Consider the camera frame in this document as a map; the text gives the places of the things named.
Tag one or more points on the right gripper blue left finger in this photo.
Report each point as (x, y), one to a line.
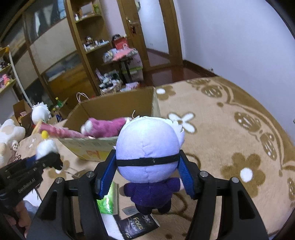
(105, 172)

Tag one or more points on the white display shelf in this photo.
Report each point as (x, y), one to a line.
(9, 76)

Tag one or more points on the finger of the left gripper seen across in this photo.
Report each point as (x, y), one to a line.
(30, 161)

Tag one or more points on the white-haired plush head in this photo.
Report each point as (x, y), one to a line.
(40, 112)

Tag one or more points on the green tissue pack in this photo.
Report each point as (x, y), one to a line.
(109, 204)

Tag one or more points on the beige flower blanket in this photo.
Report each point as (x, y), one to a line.
(227, 133)

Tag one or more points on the wooden wardrobe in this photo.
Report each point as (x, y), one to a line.
(56, 47)

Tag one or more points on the cream plush animal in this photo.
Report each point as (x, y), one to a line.
(11, 135)

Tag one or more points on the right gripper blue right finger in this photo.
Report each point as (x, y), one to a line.
(186, 170)

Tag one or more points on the cardboard box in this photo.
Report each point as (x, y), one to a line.
(107, 109)

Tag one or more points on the white-haired purple doll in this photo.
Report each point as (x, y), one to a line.
(147, 155)

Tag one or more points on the green bottle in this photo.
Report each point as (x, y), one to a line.
(59, 102)

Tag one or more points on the left hand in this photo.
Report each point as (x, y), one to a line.
(24, 218)

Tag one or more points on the small black side table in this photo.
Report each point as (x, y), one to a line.
(122, 58)

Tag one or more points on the pink plush bear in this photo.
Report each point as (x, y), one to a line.
(103, 128)

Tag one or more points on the red gift bag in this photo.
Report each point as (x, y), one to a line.
(120, 43)

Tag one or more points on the black Face tissue pack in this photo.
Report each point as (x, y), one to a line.
(137, 225)

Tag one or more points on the red paper bag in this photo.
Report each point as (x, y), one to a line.
(80, 96)

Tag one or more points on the pink plush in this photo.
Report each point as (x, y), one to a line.
(57, 132)

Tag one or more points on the wooden door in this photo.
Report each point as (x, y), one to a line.
(152, 29)

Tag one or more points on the wicker basket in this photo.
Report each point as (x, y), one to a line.
(112, 86)

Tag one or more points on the white fluffy pompom toy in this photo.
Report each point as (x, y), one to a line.
(46, 146)

